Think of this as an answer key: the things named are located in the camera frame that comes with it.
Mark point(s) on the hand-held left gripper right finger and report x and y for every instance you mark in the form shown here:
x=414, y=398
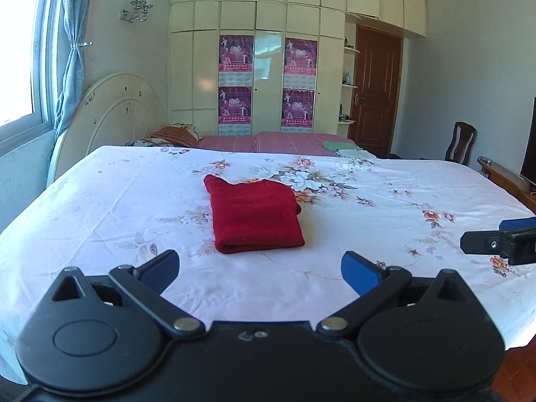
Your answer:
x=356, y=272

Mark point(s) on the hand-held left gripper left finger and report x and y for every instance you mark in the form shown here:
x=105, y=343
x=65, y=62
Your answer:
x=161, y=267

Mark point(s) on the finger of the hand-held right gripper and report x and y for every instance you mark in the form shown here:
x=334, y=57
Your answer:
x=519, y=224
x=477, y=243

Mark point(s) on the red knit sweater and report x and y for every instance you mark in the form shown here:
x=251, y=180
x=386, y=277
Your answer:
x=255, y=217

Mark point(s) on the wooden television cabinet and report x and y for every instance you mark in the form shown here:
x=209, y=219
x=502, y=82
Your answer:
x=502, y=178

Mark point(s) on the white floral bed sheet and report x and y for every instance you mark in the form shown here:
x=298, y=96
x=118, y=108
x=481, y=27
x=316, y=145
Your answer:
x=104, y=217

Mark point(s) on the black television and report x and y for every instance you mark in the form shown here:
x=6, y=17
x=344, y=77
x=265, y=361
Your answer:
x=529, y=146

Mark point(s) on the dark wooden chair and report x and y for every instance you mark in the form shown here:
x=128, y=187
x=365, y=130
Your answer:
x=460, y=144

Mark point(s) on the pale green folded cloth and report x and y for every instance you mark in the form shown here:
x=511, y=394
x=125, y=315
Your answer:
x=356, y=153

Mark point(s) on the striped red pillow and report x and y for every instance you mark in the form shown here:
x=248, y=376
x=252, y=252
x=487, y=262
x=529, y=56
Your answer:
x=176, y=137

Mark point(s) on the patterned white pillow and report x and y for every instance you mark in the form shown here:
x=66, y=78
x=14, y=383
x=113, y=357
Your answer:
x=184, y=126

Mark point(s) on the pink checked bedspread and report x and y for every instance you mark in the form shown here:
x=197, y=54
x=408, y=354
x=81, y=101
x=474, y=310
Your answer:
x=272, y=142

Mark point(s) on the cream round headboard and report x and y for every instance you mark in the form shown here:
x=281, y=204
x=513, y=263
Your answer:
x=117, y=109

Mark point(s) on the brown wooden door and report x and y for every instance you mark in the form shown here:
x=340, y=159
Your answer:
x=377, y=92

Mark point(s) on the cream corner shelves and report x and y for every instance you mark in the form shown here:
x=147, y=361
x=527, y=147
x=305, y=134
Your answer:
x=347, y=88

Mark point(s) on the cream wardrobe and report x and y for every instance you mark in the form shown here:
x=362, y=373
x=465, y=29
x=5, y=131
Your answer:
x=268, y=100

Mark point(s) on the blue curtain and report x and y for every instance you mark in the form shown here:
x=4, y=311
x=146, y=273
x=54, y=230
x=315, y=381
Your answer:
x=73, y=75

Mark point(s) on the metal curtain holdback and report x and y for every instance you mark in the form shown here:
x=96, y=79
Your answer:
x=81, y=44

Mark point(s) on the window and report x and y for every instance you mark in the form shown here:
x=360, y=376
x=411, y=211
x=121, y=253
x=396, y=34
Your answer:
x=21, y=50

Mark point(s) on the purple wall poster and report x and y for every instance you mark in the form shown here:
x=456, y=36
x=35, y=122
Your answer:
x=300, y=58
x=236, y=56
x=234, y=109
x=297, y=109

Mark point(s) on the glass wall lamp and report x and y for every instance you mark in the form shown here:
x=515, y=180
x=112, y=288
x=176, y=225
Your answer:
x=140, y=4

